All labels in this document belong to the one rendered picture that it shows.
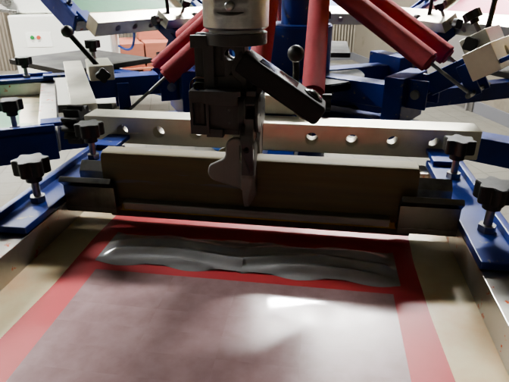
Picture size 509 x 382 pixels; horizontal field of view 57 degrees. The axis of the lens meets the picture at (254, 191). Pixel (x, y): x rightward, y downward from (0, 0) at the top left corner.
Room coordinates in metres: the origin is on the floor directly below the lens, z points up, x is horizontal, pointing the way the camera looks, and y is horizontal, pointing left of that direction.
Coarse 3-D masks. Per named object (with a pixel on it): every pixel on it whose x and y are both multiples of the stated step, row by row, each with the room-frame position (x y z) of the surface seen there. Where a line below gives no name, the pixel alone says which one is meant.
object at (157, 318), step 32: (128, 224) 0.57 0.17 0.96; (160, 224) 0.57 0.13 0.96; (192, 224) 0.57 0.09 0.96; (224, 224) 0.57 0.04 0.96; (96, 256) 0.49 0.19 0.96; (64, 288) 0.43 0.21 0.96; (96, 288) 0.42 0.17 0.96; (128, 288) 0.42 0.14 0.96; (160, 288) 0.42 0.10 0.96; (192, 288) 0.42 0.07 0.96; (224, 288) 0.42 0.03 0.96; (32, 320) 0.37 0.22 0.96; (64, 320) 0.37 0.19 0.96; (96, 320) 0.37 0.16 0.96; (128, 320) 0.37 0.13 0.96; (160, 320) 0.37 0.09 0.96; (192, 320) 0.37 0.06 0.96; (224, 320) 0.37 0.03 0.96; (0, 352) 0.33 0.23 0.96; (32, 352) 0.33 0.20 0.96; (64, 352) 0.33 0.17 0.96; (96, 352) 0.33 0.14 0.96; (128, 352) 0.33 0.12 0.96; (160, 352) 0.33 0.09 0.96; (192, 352) 0.33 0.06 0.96
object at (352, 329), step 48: (288, 240) 0.53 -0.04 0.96; (336, 240) 0.53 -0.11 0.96; (384, 240) 0.53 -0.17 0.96; (240, 288) 0.42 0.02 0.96; (288, 288) 0.42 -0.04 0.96; (336, 288) 0.43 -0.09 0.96; (384, 288) 0.43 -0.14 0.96; (240, 336) 0.35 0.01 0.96; (288, 336) 0.35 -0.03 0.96; (336, 336) 0.35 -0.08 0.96; (384, 336) 0.35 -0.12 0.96; (432, 336) 0.35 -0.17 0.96
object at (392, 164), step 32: (128, 160) 0.57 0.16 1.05; (160, 160) 0.56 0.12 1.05; (192, 160) 0.56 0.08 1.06; (288, 160) 0.55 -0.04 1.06; (320, 160) 0.55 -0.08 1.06; (352, 160) 0.55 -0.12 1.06; (384, 160) 0.55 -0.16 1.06; (128, 192) 0.57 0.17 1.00; (160, 192) 0.57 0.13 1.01; (192, 192) 0.56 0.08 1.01; (224, 192) 0.55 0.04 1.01; (288, 192) 0.54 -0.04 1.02; (320, 192) 0.53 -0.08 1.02; (352, 192) 0.53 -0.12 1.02; (384, 192) 0.52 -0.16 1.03; (416, 192) 0.52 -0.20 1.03
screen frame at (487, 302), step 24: (48, 216) 0.53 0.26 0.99; (72, 216) 0.58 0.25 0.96; (0, 240) 0.47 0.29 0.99; (24, 240) 0.47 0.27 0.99; (48, 240) 0.52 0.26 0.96; (456, 240) 0.49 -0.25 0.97; (0, 264) 0.43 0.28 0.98; (24, 264) 0.47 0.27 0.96; (0, 288) 0.42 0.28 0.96; (480, 288) 0.40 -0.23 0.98; (504, 288) 0.38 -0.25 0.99; (480, 312) 0.38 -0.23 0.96; (504, 312) 0.34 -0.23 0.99; (504, 336) 0.32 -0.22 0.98; (504, 360) 0.31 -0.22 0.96
